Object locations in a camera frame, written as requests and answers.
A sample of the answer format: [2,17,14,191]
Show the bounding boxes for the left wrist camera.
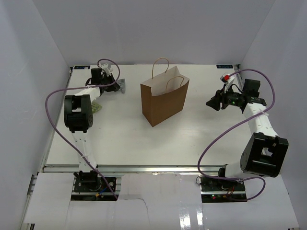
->
[98,63,113,76]

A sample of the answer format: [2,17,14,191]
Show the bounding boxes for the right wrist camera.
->
[220,73,235,93]

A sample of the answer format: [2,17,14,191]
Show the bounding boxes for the grey snack packet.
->
[117,79,126,93]

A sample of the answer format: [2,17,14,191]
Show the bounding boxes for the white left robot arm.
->
[64,64,120,173]

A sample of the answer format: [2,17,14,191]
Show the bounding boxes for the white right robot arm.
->
[206,75,289,191]

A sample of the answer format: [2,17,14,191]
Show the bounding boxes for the light green snack packet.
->
[91,102,102,114]

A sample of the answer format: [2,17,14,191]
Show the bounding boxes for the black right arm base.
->
[195,176,247,203]

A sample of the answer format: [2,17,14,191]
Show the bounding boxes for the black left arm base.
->
[73,171,111,193]

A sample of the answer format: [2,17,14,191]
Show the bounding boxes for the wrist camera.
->
[220,73,235,93]
[98,63,113,76]

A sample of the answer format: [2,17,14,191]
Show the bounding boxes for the brown paper bag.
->
[140,66,189,127]

